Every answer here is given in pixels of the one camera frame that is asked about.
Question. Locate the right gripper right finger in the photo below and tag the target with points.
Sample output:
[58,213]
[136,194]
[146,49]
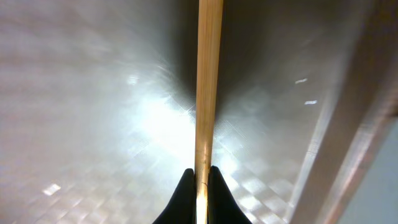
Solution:
[222,207]

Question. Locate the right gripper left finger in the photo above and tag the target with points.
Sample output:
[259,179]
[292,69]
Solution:
[181,206]

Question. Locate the wooden chopstick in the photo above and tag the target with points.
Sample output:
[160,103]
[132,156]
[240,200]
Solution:
[210,14]

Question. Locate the grey dishwasher rack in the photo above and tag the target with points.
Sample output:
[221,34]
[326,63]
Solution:
[375,201]

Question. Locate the brown serving tray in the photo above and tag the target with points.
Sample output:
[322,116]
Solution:
[98,105]

